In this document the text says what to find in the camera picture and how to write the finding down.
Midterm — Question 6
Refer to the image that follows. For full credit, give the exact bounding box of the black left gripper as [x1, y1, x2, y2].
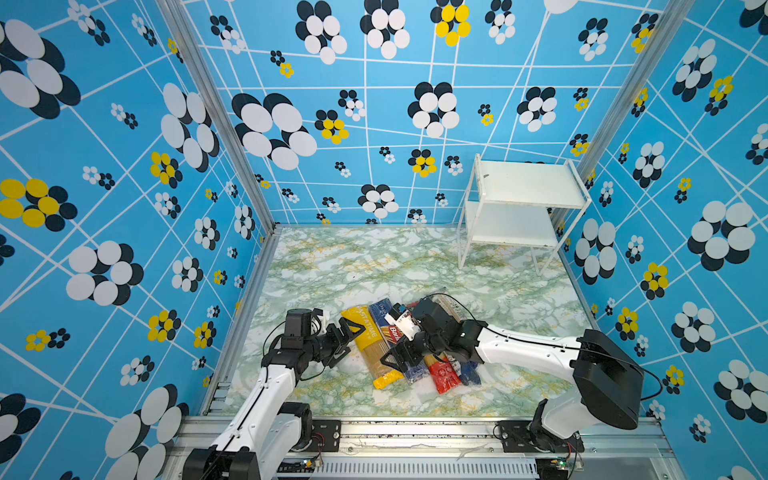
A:
[302, 318, 363, 368]

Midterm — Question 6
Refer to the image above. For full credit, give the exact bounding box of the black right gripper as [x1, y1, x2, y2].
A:
[377, 328, 448, 373]

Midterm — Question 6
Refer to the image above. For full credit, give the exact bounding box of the blue Barilla spaghetti bag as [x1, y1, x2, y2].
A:
[368, 298, 429, 384]

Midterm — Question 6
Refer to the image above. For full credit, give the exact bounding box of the yellow spaghetti bag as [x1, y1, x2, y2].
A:
[341, 306, 405, 390]

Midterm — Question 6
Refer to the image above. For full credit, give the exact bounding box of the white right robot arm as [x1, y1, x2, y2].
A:
[381, 298, 645, 450]

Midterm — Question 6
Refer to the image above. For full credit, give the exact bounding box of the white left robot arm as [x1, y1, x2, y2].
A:
[181, 308, 366, 479]

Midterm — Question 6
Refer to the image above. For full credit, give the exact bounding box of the white two-tier shelf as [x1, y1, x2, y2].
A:
[456, 155, 592, 273]

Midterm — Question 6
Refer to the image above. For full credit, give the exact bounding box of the red spaghetti bag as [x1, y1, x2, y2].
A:
[424, 354, 461, 395]

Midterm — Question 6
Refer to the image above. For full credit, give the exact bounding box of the clear striped spaghetti bag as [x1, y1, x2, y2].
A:
[430, 292, 473, 322]

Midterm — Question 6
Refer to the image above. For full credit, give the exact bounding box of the dark blue clear spaghetti bag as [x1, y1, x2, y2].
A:
[447, 355, 482, 386]

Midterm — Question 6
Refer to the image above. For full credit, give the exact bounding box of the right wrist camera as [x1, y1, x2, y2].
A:
[385, 303, 421, 340]

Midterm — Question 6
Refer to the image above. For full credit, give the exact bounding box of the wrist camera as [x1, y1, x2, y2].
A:
[284, 308, 323, 339]
[385, 303, 421, 340]

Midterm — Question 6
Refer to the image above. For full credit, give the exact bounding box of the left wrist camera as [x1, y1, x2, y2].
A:
[284, 308, 323, 339]

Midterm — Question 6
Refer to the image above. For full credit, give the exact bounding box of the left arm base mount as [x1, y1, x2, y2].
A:
[291, 419, 342, 454]

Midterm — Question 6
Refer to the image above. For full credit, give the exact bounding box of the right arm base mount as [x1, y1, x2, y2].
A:
[492, 420, 584, 455]

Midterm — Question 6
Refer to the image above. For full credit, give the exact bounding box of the left aluminium corner post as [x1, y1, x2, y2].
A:
[157, 0, 276, 236]

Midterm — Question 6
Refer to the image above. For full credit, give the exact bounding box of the aluminium corner post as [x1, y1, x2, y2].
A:
[551, 0, 697, 229]
[157, 0, 276, 236]

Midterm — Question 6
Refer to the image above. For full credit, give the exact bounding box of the right aluminium corner post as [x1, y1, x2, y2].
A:
[551, 0, 697, 229]

